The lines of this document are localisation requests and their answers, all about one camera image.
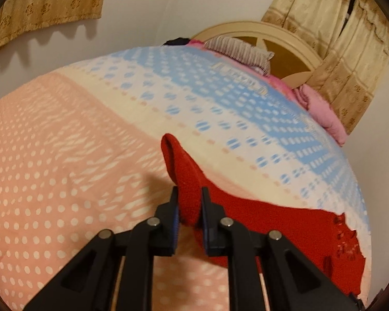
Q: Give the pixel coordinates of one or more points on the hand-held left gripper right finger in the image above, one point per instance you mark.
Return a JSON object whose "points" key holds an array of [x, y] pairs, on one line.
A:
{"points": [[205, 230]]}

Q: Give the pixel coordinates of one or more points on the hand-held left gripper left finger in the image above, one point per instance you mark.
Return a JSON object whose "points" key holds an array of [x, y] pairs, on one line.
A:
{"points": [[175, 230]]}

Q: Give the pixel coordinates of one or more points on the red knit sweater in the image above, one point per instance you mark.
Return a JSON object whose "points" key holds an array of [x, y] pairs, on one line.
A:
{"points": [[188, 181]]}

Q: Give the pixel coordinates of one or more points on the pink and blue patterned blanket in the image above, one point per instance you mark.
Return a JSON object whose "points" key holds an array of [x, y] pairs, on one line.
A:
{"points": [[84, 136]]}

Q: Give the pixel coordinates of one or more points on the pink bedsheet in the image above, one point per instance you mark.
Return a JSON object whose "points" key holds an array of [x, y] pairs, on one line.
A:
{"points": [[278, 82]]}

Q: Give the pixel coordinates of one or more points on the pink pillow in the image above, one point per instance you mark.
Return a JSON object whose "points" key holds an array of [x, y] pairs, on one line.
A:
{"points": [[321, 110]]}

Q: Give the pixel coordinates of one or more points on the striped pillow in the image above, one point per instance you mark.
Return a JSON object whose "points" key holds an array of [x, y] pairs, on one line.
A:
{"points": [[236, 50]]}

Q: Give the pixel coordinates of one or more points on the dark cloth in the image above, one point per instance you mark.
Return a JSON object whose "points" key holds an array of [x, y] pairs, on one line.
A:
{"points": [[176, 42]]}

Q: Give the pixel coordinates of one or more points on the cream wooden headboard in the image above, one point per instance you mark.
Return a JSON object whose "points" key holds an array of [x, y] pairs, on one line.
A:
{"points": [[246, 26]]}

